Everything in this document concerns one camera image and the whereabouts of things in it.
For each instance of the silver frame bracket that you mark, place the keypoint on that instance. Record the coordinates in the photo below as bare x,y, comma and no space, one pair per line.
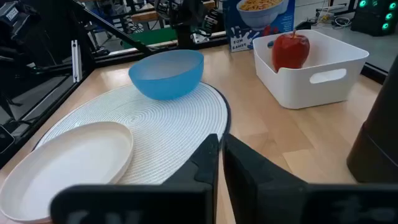
76,60

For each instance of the red apple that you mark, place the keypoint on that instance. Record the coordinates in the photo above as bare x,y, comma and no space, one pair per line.
289,51

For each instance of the black background robot arm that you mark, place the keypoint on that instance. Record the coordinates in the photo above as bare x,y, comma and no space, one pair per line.
15,28

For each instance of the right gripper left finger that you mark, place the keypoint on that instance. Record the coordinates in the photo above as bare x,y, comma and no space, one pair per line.
174,202

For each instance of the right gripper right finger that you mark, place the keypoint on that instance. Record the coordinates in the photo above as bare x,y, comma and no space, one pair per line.
264,199

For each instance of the white plastic bin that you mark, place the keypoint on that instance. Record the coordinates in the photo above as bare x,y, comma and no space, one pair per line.
298,90

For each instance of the black toaster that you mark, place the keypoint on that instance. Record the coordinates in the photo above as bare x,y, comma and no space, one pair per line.
379,140

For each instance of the blue plastic bowl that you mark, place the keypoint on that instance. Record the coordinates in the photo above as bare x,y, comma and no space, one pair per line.
168,81

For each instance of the computer tower with green lights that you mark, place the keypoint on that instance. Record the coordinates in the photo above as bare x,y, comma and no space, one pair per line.
373,18

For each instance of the cream round plate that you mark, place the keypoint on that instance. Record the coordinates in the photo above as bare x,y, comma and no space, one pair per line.
71,168

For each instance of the white round woven placemat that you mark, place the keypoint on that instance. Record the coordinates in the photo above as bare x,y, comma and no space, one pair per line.
174,130

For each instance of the blue cereal box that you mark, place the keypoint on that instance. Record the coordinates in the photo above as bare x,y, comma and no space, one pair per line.
242,34

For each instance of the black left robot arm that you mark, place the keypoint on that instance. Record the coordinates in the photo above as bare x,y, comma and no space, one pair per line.
185,21

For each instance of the green floor mat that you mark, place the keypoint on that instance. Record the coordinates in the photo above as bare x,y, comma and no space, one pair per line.
152,37

